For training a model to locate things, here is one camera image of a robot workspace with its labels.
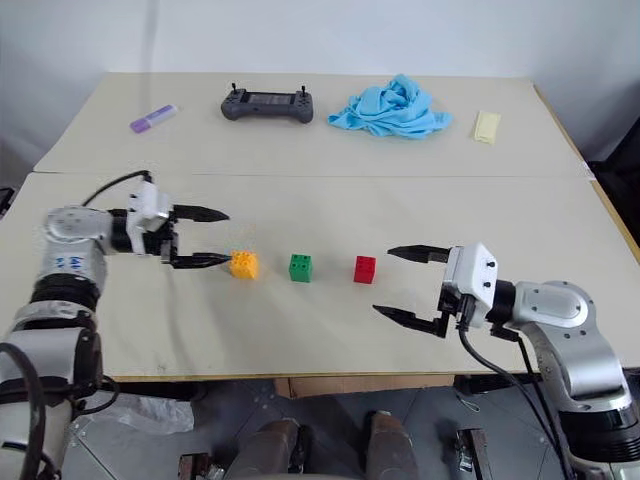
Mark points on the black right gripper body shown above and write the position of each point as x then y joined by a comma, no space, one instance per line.
456,312

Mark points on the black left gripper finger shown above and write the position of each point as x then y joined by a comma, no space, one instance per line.
202,214
197,261

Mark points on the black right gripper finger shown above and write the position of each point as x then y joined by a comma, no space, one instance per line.
420,254
407,317

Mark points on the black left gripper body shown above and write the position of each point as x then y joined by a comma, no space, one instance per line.
157,242

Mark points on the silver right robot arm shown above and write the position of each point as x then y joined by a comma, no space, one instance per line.
555,305

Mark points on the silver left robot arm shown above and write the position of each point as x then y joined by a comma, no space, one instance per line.
70,235

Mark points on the yellow toy brick cube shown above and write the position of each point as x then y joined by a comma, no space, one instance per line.
244,263

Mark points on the red toy brick cube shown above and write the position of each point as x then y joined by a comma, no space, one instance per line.
364,270

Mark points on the brown cardboard piece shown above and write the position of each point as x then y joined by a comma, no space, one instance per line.
370,385

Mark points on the green toy brick cube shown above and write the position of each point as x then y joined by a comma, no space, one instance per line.
301,268

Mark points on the purple marker pen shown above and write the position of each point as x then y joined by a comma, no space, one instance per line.
152,118

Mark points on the grey handheld remote controller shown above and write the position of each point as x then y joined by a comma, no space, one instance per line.
267,106

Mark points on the dark rounded shape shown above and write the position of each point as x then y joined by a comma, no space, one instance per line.
272,450
394,445

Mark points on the pale yellow folded cloth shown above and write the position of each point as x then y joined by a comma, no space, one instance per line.
486,126

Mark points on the crumpled light blue cloth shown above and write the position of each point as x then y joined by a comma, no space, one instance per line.
392,110

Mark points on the black object at table edge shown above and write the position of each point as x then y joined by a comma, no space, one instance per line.
5,202

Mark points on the clear plastic bag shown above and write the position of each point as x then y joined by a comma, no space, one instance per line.
150,415

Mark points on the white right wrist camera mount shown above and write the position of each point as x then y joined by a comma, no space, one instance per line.
472,280

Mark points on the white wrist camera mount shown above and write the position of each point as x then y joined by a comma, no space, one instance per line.
150,202
472,280

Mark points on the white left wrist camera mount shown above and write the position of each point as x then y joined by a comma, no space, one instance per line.
150,202

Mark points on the metal clamp bracket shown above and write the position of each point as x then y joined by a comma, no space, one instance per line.
197,467
467,450

